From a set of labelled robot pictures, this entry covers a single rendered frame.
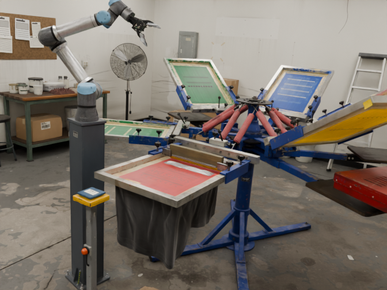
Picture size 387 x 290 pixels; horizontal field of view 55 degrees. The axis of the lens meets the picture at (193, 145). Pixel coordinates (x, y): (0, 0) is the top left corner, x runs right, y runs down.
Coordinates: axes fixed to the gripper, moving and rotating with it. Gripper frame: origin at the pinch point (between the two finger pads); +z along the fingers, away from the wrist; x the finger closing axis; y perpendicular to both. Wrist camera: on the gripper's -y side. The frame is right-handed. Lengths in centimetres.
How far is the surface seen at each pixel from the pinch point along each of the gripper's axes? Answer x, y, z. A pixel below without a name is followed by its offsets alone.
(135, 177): -57, 52, 51
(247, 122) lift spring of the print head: -9, -37, 87
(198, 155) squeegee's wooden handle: -34, 18, 72
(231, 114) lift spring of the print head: -16, -53, 75
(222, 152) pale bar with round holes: -28, -1, 84
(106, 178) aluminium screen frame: -62, 64, 39
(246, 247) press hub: -96, -50, 166
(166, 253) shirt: -69, 71, 91
